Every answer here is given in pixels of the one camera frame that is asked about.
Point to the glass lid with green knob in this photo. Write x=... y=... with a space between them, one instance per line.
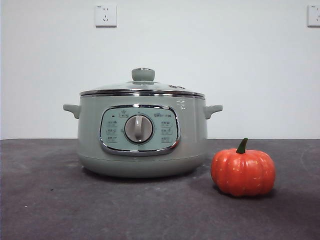
x=143 y=74

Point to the orange toy pumpkin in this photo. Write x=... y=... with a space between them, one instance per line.
x=242 y=172

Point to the pale green electric pot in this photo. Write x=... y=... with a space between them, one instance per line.
x=190 y=140

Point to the white wall socket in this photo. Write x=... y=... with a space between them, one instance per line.
x=105 y=15
x=314 y=15

